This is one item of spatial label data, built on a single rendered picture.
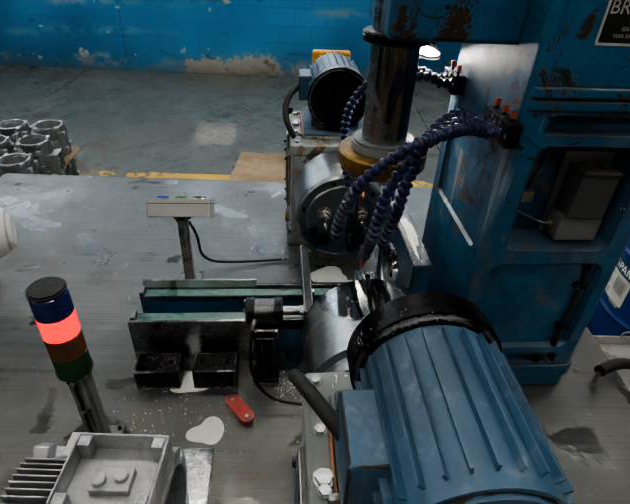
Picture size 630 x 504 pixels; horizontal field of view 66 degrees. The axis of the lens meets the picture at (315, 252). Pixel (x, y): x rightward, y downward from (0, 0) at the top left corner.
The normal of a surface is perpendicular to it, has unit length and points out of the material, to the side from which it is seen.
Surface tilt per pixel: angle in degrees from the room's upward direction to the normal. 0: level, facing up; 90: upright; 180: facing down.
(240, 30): 90
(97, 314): 0
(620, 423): 0
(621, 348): 0
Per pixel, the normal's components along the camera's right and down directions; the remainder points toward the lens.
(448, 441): -0.34, -0.76
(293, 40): 0.01, 0.58
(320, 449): 0.04, -0.82
